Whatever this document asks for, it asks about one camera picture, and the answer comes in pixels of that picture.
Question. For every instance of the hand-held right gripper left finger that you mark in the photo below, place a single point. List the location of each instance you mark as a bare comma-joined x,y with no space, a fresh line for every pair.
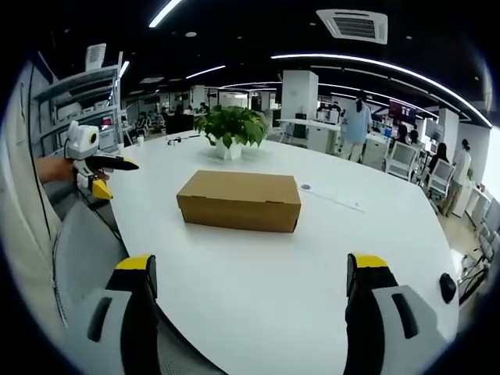
117,312

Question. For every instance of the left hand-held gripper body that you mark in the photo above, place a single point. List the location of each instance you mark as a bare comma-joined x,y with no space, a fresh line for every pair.
84,140

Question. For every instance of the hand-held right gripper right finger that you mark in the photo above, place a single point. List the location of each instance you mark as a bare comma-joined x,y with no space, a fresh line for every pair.
384,312

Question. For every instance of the brown cardboard shoe box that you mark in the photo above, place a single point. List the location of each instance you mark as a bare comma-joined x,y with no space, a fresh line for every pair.
238,199

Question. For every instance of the person's left hand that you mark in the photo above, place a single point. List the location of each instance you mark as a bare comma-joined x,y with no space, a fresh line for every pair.
56,170

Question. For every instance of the white cup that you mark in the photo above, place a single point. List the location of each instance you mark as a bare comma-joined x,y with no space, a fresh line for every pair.
140,140

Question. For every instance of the grey metal shelf unit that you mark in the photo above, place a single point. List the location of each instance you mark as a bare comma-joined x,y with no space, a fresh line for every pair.
74,105

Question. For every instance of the grey mesh office chair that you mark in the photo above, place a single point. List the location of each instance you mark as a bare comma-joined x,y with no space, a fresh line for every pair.
90,250

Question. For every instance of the small black and white device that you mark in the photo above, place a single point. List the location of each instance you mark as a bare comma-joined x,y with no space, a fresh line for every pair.
174,140

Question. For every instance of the black computer mouse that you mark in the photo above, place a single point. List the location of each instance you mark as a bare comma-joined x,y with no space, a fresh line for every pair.
448,288

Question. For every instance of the person's beige clothing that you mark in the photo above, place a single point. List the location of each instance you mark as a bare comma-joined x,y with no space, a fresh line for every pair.
23,218

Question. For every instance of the white crate on shelf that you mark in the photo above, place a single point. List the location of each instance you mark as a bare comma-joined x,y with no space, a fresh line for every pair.
95,56

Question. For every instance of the green potted plant white pot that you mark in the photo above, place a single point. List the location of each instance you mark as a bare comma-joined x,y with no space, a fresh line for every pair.
232,127

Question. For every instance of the white office chair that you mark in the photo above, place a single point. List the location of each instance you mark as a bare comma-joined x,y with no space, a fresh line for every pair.
402,160
441,177

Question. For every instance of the white standing desk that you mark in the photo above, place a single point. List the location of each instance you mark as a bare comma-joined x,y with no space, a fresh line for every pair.
308,129

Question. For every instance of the ceiling air conditioner vent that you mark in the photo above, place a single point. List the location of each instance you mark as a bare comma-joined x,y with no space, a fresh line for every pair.
353,24

